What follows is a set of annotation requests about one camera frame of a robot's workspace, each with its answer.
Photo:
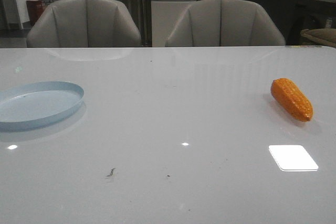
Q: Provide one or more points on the tan cushion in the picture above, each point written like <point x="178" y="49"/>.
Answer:
<point x="319" y="37"/>

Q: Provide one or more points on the beige chair on left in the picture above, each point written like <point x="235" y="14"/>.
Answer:
<point x="84" y="24"/>

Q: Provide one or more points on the red bin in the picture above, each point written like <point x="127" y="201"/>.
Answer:
<point x="35" y="9"/>

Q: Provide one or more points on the light blue round plate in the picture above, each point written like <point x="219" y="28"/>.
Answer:
<point x="39" y="104"/>

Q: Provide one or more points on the beige chair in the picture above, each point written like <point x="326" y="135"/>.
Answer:
<point x="84" y="24"/>
<point x="219" y="23"/>

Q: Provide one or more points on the beige chair on right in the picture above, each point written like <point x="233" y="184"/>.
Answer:
<point x="219" y="23"/>

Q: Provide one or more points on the orange toy corn cob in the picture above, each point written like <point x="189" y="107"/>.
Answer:
<point x="291" y="98"/>

